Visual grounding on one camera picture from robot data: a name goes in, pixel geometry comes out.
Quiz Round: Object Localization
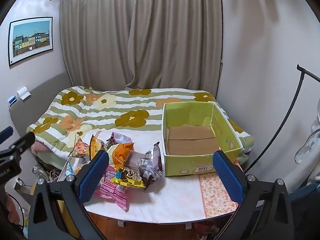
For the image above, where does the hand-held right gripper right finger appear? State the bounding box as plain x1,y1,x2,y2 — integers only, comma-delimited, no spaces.
212,150,294,240

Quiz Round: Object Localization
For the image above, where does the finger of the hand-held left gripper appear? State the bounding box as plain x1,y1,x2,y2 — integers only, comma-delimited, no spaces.
0,126,14,143
0,131,36,159

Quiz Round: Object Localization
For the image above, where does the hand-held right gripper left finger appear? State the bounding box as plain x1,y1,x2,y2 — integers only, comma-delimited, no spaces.
28,150,110,240

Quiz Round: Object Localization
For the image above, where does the pink striped snack packet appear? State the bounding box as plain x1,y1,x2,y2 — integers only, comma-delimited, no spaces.
94,170,128,211

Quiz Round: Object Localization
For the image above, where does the fries picture snack bag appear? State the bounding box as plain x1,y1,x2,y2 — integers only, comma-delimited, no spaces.
68,133,90,158

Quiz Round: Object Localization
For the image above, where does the green cardboard box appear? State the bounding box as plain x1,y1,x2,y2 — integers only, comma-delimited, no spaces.
162,102,243,177

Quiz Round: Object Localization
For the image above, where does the pink pillow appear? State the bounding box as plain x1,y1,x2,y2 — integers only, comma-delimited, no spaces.
31,141,54,158

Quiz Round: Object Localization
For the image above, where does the white blue snack packet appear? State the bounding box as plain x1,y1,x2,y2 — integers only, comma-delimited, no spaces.
57,157,88,182

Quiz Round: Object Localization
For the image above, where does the orange yellow snack packet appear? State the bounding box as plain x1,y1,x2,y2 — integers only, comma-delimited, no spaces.
90,135,110,160

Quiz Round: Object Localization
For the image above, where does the glass jar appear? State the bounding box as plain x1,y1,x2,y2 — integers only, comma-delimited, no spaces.
32,164,48,180

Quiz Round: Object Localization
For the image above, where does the green bed sheet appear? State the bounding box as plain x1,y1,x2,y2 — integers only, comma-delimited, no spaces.
35,152,66,170

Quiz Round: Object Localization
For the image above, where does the orange chips bag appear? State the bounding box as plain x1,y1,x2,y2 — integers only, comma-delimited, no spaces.
107,142,134,167

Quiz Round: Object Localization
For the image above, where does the yellow black snack packet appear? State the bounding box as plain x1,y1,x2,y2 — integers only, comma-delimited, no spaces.
110,166,147,188

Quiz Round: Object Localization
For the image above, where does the pale translucent snack packet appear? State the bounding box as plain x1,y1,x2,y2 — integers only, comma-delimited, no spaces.
125,151,148,173

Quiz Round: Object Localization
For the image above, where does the white paper roll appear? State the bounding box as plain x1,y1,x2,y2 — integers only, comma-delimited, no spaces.
16,87,31,102

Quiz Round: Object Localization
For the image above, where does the purple silver snack packet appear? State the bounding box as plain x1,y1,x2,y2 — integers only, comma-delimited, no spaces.
106,132,132,150

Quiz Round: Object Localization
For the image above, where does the grey padded headboard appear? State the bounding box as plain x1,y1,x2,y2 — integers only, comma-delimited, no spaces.
9,72,73,140

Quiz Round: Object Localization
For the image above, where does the floral striped blanket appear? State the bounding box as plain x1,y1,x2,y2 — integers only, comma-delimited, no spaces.
26,86,254,167

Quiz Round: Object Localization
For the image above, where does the black curved lamp stand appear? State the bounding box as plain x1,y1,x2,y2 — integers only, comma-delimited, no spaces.
244,64,320,174

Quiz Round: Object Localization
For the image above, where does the clear plastic bag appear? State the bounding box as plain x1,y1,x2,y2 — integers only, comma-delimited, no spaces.
294,120,320,164

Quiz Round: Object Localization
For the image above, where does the beige pleated curtain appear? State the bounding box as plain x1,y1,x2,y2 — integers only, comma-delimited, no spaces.
59,0,223,90

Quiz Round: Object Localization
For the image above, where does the framed wall poster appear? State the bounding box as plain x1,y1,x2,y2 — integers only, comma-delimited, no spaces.
8,17,54,67

